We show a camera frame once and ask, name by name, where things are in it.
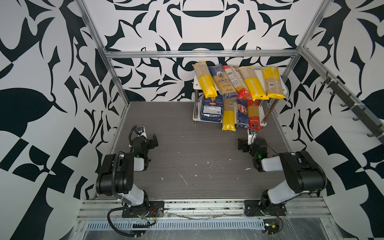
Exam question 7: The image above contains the blue label spaghetti bag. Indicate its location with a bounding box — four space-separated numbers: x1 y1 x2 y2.
208 64 238 99

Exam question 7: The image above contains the white two-tier shelf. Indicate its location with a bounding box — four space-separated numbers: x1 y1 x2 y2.
192 66 288 127

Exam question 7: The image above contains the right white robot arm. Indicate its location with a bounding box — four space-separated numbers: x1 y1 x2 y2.
238 138 328 217

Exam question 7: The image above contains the wall hook rack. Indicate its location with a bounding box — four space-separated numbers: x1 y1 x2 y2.
322 71 384 145

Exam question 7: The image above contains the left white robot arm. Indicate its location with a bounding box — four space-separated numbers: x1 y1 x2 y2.
96 125 165 238

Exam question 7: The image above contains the red yellow spaghetti bag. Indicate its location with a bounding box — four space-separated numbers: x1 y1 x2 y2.
247 100 261 132

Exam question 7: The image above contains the yellow spaghetti bag short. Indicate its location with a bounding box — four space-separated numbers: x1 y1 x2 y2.
262 67 286 100

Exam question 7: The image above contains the small circuit board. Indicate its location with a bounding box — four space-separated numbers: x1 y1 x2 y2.
264 217 284 236

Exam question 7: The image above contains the aluminium frame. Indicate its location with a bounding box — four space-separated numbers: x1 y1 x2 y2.
74 0 384 199

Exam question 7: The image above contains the yellow Pastatime bag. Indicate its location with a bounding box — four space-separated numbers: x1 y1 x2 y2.
239 66 269 101
193 62 218 98

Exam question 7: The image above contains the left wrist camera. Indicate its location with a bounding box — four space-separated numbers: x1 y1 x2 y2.
135 127 147 138

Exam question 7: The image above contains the red label spaghetti bag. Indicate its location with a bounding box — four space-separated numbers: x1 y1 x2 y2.
223 66 252 100

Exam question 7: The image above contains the blue Barilla spaghetti bag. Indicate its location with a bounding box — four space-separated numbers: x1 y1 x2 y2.
237 99 249 129

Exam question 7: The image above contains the blue Barilla pasta box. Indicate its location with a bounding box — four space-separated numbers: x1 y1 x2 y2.
200 95 224 123

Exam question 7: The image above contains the white slotted cable duct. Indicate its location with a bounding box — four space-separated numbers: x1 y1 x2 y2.
85 218 265 231

